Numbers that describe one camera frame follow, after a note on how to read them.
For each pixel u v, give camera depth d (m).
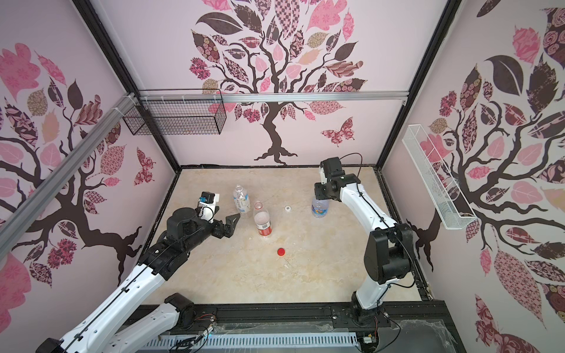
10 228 0.49
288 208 1.03
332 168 0.69
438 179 0.71
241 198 0.88
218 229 0.64
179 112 0.95
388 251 0.46
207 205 0.62
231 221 0.66
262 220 0.85
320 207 0.94
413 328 0.72
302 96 0.93
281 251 0.90
